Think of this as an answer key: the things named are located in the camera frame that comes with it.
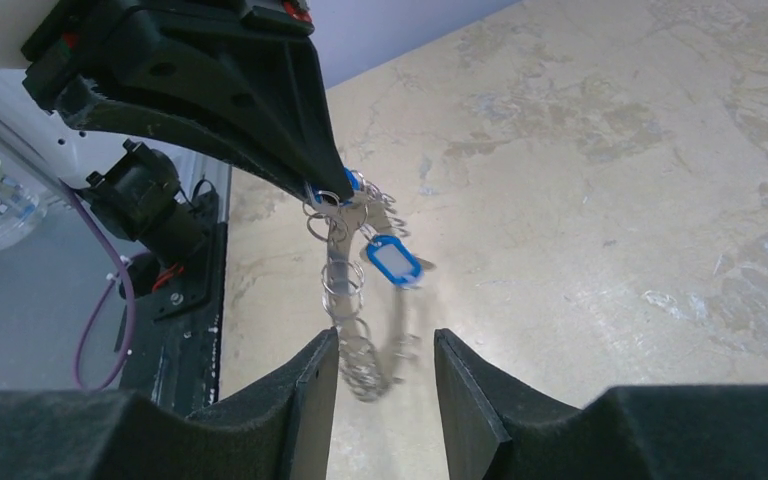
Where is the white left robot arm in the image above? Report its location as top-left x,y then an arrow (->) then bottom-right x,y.
0,1 -> 353,264

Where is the small blue key tag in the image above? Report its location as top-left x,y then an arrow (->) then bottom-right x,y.
365,235 -> 424,288

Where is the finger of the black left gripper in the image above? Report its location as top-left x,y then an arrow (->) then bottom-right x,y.
21,1 -> 344,199

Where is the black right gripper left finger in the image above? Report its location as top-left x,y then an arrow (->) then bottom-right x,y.
0,329 -> 338,479

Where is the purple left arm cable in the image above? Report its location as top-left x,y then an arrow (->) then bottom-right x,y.
59,182 -> 153,392

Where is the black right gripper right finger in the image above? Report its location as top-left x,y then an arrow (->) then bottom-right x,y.
434,329 -> 768,479

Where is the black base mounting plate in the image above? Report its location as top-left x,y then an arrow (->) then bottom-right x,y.
116,190 -> 227,416

